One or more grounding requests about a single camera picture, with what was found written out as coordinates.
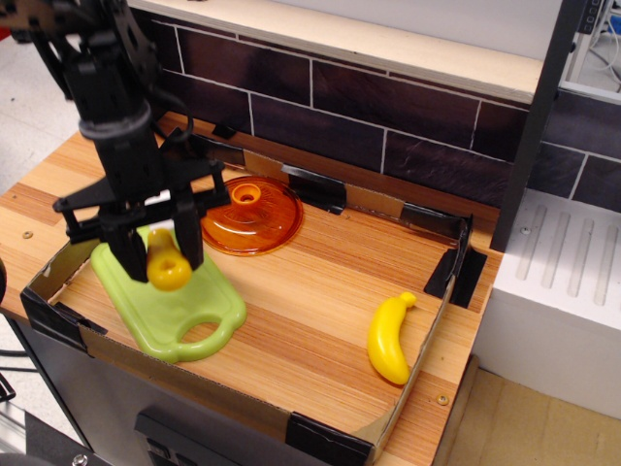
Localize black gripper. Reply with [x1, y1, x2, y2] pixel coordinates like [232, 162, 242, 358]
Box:
[53, 125, 230, 283]

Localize yellow white toy knife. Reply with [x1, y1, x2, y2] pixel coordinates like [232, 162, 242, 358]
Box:
[147, 219, 192, 291]

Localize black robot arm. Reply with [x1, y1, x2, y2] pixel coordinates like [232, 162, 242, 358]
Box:
[1, 1, 230, 283]

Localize green plastic cutting board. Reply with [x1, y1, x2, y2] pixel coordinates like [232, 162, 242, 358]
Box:
[91, 227, 246, 363]

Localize cardboard fence with black tape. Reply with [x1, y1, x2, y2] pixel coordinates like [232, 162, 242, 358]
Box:
[19, 127, 489, 466]

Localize orange transparent pot lid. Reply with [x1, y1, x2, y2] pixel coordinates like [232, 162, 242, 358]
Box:
[201, 176, 304, 256]

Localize yellow toy banana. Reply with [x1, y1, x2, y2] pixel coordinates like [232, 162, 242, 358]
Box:
[367, 292, 417, 385]

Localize light wooden shelf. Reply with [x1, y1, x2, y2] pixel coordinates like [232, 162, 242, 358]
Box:
[130, 1, 542, 104]

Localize white toy sink drainboard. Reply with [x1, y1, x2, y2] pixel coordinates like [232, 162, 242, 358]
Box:
[474, 190, 620, 417]

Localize dark vertical post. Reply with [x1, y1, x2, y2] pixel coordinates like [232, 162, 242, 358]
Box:
[490, 0, 585, 252]

